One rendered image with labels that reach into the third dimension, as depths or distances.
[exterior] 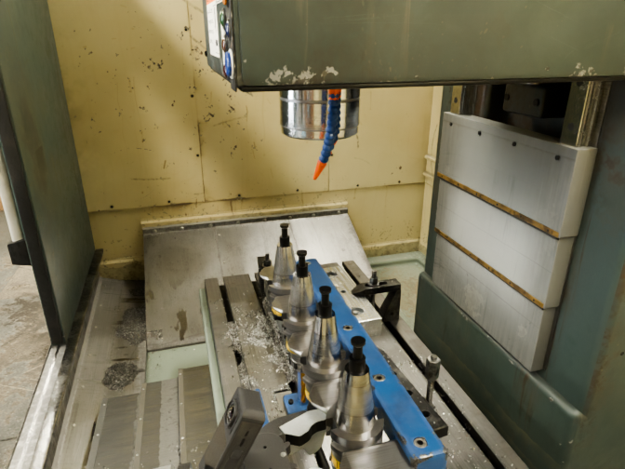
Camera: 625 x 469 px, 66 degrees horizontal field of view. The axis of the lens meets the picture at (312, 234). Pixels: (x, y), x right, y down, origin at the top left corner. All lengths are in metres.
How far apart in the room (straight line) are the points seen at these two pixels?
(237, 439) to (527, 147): 0.85
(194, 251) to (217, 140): 0.46
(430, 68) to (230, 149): 1.39
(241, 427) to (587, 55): 0.70
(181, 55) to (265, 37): 1.33
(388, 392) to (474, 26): 0.49
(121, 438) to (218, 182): 1.09
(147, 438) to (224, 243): 0.97
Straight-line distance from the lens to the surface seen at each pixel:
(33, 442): 1.28
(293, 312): 0.71
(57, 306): 1.50
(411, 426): 0.56
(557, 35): 0.82
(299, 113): 0.93
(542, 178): 1.09
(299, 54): 0.64
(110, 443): 1.33
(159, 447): 1.25
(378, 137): 2.17
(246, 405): 0.50
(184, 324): 1.79
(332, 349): 0.61
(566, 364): 1.20
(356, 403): 0.53
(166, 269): 1.95
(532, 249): 1.14
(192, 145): 1.99
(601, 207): 1.05
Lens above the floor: 1.61
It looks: 23 degrees down
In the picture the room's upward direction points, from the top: straight up
